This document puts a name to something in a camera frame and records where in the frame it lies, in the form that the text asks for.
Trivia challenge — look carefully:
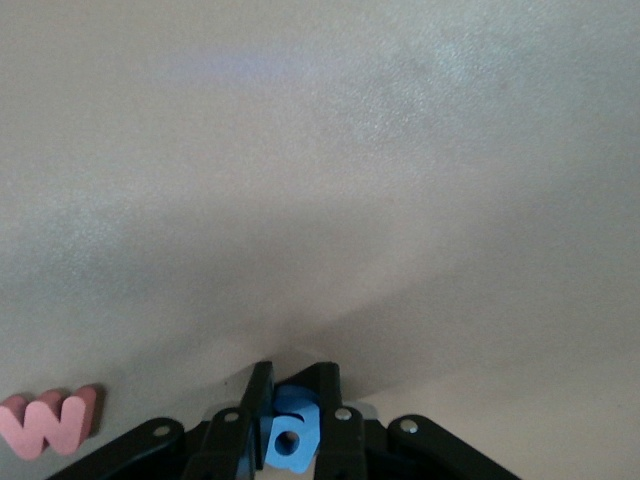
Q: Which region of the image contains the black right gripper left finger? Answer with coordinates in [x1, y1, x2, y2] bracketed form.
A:
[47, 360, 277, 480]

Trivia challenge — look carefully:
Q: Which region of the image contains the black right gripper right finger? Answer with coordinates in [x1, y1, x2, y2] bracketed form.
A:
[295, 361, 522, 480]

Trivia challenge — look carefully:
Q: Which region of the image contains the blue foam letter a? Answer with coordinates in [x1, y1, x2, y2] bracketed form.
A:
[259, 383, 322, 474]

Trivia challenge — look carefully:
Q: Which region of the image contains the red foam letter w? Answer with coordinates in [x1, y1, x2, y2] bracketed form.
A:
[0, 383, 99, 462]

